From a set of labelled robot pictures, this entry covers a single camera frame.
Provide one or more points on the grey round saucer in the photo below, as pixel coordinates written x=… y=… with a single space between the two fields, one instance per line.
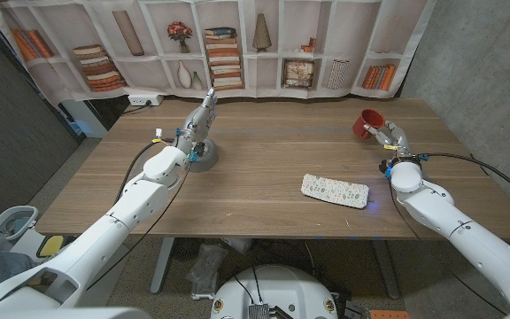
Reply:
x=211 y=155

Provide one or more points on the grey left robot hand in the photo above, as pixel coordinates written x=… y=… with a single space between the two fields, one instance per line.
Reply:
x=198 y=124

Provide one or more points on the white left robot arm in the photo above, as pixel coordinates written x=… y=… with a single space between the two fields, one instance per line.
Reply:
x=104 y=235

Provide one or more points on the white plastic bin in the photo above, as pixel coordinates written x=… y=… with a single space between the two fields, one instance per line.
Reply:
x=2 y=221

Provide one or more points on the clear plastic bag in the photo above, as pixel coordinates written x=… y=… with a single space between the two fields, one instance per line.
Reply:
x=206 y=266

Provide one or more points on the red speckled mug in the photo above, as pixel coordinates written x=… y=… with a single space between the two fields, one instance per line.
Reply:
x=367 y=122

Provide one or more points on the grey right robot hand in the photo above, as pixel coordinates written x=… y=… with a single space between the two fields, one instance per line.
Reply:
x=399 y=142

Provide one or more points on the folded white patterned cloth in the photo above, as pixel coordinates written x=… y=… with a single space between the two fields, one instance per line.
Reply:
x=334 y=190

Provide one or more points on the white robot torso base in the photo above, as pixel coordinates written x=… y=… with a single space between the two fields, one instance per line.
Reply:
x=277 y=288

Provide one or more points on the yellow and black pad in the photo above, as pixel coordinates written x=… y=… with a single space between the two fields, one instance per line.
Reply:
x=50 y=246

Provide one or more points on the grey metal table leg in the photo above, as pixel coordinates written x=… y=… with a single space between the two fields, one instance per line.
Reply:
x=385 y=270
x=162 y=266

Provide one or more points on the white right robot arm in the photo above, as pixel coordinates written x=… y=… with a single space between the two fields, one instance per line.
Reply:
x=458 y=226

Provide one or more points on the orange box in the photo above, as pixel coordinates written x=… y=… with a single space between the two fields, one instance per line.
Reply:
x=390 y=315

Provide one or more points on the white power strip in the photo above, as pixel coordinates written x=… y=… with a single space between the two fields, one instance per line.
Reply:
x=144 y=100

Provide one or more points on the printed bookshelf backdrop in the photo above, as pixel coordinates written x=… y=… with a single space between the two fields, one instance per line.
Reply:
x=157 y=40

